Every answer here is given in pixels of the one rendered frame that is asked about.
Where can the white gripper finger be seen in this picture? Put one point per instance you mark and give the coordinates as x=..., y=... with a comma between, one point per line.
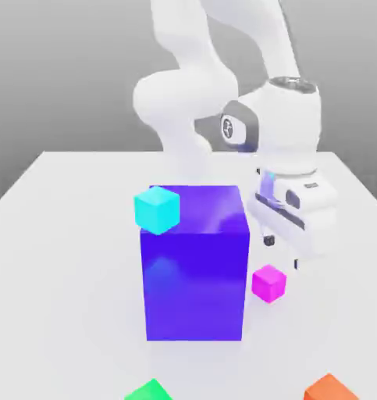
x=268, y=240
x=296, y=264

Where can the small green cube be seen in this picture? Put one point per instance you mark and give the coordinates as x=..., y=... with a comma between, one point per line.
x=149, y=392

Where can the small cyan cube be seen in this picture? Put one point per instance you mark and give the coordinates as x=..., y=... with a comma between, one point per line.
x=157, y=210

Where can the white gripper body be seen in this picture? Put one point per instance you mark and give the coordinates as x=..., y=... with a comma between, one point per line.
x=285, y=232

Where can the large purple box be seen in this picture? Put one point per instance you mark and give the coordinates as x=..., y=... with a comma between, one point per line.
x=194, y=281

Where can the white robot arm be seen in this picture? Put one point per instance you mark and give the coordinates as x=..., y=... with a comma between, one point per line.
x=188, y=93

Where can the small magenta cube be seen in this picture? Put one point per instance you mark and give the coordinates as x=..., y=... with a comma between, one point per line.
x=268, y=283

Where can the small orange cube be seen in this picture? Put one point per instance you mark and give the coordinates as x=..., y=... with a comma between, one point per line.
x=328, y=389

